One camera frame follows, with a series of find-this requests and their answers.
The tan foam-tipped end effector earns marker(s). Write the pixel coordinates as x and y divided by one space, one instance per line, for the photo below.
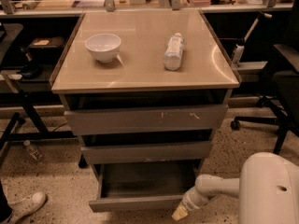
189 202

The grey bottom drawer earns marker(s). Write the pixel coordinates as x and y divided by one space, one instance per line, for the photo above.
144 185

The grey drawer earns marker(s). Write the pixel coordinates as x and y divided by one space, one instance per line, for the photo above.
144 185
145 147
144 112

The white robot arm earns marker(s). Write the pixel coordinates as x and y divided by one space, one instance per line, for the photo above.
267 191

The grey middle drawer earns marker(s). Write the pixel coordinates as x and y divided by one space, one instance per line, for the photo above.
145 147

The grey top drawer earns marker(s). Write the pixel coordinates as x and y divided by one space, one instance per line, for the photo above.
144 112

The grey drawer cabinet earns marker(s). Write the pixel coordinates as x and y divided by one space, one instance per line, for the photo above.
139 67

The plastic bottle on floor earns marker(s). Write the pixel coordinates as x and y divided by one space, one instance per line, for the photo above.
33 151

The clear plastic water bottle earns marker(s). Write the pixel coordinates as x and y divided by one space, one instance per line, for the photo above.
174 51

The black office chair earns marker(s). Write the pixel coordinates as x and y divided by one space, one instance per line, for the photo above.
280 76

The white sneaker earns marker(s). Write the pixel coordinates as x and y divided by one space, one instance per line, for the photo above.
11 213

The white spray bottle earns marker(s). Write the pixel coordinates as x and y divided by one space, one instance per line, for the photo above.
237 52

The white ceramic bowl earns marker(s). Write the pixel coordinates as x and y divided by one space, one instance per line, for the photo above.
103 47

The black case with label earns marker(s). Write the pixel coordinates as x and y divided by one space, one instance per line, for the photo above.
46 46

